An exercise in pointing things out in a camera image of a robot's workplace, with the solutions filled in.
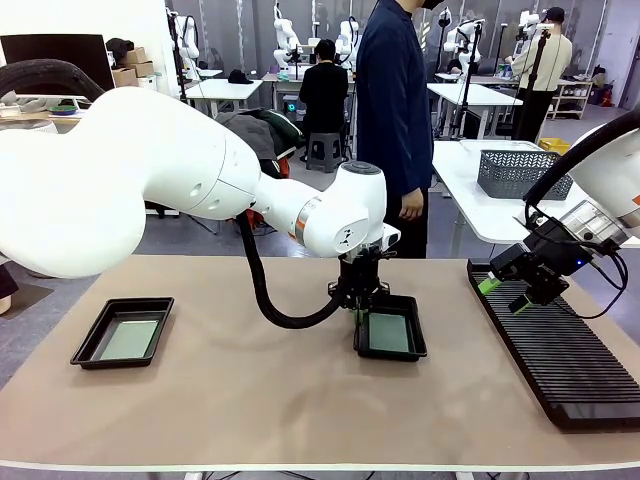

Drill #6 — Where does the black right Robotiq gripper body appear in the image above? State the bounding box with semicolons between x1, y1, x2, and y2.
521;217;597;282

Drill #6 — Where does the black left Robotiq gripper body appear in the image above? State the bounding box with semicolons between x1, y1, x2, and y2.
337;252;382;300

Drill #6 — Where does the green circuit board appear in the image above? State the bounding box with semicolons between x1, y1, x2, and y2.
98;319;161;362
367;312;414;353

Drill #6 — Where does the black ESD tray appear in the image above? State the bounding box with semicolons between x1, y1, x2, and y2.
352;294;429;363
69;296;176;371

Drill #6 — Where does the navy sleeved right forearm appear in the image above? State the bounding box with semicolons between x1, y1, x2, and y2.
398;144;434;194

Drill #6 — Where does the person's right hand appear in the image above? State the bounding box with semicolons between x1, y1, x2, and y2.
398;188;427;223

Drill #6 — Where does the white side table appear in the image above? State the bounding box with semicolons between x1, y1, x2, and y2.
431;139;640;260

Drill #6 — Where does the black slotted board rack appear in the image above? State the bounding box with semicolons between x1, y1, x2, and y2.
466;257;640;430

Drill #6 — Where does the grey plastic basket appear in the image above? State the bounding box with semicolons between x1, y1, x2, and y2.
477;148;575;201

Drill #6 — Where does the grey plastic stool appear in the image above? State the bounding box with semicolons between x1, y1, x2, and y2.
305;132;344;174

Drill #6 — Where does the wooden shelf rack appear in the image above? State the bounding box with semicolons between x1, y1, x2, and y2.
554;77;596;121

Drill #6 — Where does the pile of jackets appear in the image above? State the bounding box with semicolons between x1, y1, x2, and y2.
214;108;306;236

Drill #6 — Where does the white desk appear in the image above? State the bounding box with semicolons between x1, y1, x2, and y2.
184;78;265;121
427;82;524;141

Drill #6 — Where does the person in navy jacket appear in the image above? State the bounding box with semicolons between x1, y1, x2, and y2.
355;0;451;260

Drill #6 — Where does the seated person in black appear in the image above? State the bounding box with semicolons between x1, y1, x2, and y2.
298;38;351;164

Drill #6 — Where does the person in cream shirt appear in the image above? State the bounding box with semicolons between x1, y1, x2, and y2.
509;5;574;142

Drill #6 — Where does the black tripod stand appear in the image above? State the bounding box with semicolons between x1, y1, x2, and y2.
451;19;485;139

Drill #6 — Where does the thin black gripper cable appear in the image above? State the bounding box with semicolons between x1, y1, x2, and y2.
524;199;629;320

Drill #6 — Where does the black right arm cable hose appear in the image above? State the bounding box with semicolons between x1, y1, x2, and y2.
522;107;640;204

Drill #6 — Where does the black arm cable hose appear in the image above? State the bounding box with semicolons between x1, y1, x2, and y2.
0;58;347;331
522;107;640;204

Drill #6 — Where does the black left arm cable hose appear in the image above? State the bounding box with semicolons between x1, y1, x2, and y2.
0;58;347;331

